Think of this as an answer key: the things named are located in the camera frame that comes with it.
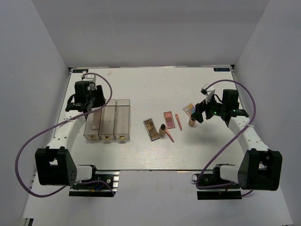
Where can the left blue logo sticker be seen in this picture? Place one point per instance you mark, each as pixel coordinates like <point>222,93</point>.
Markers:
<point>80,71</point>

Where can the pink blush palette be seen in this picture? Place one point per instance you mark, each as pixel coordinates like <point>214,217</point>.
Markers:
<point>169,120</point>

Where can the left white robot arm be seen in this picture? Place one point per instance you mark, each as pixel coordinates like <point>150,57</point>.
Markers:
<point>54,163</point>

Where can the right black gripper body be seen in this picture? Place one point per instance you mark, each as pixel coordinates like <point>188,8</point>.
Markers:
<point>213,108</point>

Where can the right blue logo sticker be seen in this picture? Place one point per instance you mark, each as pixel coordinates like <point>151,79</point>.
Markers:
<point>221,69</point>

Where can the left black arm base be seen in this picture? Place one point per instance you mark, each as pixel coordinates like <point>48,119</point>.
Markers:
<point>104,184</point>

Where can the clear organizer left compartment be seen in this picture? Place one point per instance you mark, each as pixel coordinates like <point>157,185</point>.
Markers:
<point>91,131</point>

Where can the pink lip pencil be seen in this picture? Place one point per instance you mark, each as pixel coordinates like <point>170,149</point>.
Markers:
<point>169,135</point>
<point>178,121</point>

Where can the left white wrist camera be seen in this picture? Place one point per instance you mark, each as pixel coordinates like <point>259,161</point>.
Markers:
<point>89,80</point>

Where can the blue logo sticker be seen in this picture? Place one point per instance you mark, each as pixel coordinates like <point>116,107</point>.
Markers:
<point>80,71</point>
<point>221,69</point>

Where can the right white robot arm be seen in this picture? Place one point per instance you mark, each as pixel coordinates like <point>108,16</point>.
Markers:
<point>260,168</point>

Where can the brown gold eyeshadow palette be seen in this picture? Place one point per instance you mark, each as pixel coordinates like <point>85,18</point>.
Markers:
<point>151,130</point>

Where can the beige foundation bottle black cap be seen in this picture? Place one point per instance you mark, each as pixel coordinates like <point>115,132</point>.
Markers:
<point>162,130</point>

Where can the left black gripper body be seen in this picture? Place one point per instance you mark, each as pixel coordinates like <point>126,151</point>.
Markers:
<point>97,98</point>

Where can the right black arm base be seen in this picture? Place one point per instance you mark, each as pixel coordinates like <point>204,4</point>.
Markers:
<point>231,192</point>

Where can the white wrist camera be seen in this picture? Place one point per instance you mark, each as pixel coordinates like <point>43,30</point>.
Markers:
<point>89,80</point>
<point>208,91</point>

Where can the beige foundation bottle silver cap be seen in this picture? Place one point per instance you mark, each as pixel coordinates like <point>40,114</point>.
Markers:
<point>191,122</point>

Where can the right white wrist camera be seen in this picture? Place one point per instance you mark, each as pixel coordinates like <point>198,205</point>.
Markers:
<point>208,91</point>

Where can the colourful square eyeshadow palette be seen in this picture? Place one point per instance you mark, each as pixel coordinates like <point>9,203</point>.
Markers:
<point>189,109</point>

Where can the pink brown eyeshadow palette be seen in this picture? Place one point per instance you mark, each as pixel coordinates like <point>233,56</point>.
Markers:
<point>95,119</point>

